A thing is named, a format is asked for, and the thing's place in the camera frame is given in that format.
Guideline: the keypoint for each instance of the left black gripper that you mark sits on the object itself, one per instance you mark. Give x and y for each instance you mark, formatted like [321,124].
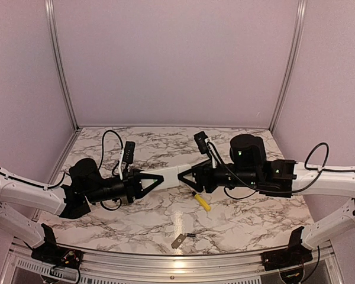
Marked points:
[131,179]

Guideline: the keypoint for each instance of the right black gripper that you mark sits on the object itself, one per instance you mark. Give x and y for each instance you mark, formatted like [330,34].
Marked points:
[200,170]

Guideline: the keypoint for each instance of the white remote control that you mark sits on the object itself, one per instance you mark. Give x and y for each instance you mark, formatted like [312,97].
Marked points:
[170,176]

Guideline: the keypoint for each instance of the yellow handle screwdriver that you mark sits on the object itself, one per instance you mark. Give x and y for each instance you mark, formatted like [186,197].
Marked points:
[201,201]

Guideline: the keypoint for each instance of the grey battery compartment cover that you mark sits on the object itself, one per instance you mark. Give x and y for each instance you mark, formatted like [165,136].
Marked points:
[178,241]

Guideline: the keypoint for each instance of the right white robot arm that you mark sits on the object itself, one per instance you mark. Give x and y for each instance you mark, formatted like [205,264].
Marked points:
[319,180]

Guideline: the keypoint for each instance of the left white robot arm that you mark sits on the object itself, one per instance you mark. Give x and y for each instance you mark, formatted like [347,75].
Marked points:
[48,198]

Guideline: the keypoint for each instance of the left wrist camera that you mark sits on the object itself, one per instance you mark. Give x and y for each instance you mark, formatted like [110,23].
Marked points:
[127,156]

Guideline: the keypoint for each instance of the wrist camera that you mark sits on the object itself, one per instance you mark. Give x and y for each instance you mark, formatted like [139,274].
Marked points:
[127,156]
[201,140]

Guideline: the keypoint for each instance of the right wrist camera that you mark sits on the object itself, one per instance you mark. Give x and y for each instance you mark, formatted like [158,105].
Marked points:
[201,140]

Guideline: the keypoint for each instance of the front aluminium table rail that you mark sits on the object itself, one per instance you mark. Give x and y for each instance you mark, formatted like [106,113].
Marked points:
[111,267]

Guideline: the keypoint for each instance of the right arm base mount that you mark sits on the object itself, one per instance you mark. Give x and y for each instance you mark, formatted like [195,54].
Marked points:
[294,254]

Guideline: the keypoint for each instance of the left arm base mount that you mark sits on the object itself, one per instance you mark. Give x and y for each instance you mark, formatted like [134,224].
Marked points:
[50,252]

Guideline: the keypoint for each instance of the left aluminium frame post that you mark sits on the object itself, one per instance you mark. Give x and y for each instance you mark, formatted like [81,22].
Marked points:
[55,46]

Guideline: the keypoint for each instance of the aluminium frame post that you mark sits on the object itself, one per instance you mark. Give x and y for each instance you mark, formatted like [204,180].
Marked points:
[55,46]
[298,30]

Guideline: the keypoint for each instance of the right aluminium frame post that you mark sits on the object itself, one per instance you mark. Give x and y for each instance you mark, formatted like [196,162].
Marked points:
[298,30]

